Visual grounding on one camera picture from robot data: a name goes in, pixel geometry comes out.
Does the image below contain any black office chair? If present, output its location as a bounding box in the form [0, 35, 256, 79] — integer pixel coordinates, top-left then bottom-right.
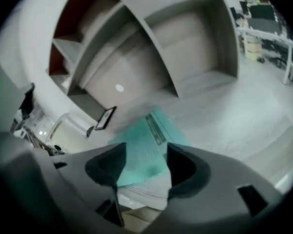
[256, 38, 289, 69]

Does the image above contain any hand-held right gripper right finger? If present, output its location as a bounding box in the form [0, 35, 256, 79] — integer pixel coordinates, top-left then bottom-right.
[146, 142, 288, 234]

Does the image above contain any white desk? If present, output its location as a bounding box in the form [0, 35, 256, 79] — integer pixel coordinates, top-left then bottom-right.
[236, 27, 293, 85]

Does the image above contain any teal book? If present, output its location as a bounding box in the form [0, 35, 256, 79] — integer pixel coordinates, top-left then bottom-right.
[108, 108, 194, 188]

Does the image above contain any wooden barrel bin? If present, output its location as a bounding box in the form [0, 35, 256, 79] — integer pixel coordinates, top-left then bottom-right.
[244, 36, 261, 60]

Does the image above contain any black picture frame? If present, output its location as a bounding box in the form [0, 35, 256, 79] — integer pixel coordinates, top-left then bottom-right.
[94, 106, 117, 131]

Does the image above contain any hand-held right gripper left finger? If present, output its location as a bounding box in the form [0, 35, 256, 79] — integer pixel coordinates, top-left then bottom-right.
[0, 141, 127, 234]

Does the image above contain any black monitor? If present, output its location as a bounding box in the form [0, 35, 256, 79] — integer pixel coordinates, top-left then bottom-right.
[248, 3, 276, 21]

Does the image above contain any grey wooden shelf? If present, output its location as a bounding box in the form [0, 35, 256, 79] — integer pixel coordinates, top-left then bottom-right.
[47, 0, 241, 122]

